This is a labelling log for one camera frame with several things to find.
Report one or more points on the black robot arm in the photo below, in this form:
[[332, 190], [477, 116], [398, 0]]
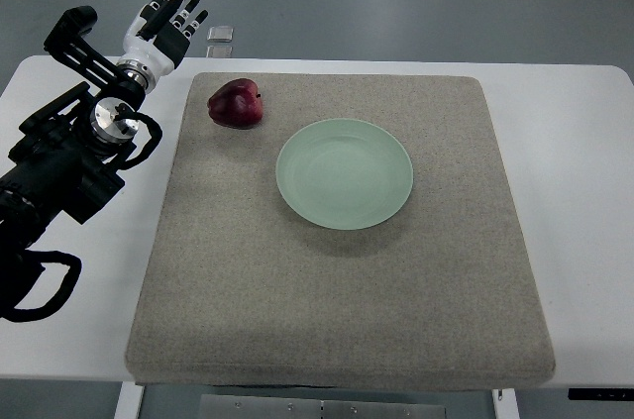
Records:
[[74, 147]]

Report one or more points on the black table control panel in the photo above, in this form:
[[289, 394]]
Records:
[[601, 394]]

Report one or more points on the light green plate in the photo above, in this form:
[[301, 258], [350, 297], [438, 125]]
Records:
[[344, 174]]

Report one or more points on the beige fabric mat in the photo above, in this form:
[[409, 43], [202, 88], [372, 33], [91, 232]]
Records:
[[240, 290]]

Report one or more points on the metal plate under table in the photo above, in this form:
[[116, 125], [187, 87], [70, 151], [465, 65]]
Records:
[[231, 406]]

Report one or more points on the silver floor socket cover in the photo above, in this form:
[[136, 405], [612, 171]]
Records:
[[219, 42]]

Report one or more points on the red apple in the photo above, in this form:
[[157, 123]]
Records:
[[237, 104]]

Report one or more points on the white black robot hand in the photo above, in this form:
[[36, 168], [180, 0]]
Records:
[[158, 39]]

